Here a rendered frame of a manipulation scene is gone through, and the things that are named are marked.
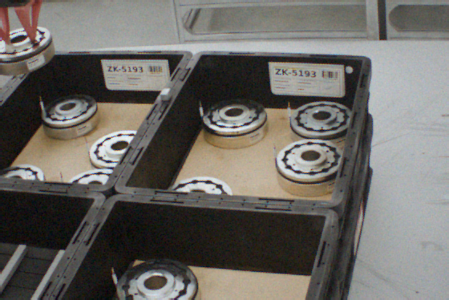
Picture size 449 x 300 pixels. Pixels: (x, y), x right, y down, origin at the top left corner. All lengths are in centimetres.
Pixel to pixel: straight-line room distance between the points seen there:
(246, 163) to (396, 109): 46
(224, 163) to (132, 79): 27
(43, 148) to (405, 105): 72
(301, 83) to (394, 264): 34
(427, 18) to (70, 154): 257
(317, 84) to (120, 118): 35
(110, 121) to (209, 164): 24
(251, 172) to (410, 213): 29
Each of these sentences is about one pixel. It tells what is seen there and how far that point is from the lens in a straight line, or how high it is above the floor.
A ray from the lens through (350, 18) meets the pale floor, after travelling 367.
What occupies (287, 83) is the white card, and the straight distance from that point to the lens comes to 135.
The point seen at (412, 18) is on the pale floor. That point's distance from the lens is 369.
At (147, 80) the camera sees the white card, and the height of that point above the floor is 88.
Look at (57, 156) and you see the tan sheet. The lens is 136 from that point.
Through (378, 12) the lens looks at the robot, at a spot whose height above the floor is 69.
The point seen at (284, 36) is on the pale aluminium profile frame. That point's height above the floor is 13.
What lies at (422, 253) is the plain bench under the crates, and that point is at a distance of 127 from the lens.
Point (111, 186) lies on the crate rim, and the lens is 107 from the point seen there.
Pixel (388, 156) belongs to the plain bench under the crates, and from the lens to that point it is 148.
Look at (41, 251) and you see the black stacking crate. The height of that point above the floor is 83.
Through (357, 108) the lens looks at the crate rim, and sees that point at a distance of 117.
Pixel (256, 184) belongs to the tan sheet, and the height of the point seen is 83.
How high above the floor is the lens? 154
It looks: 33 degrees down
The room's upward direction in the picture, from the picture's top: 8 degrees counter-clockwise
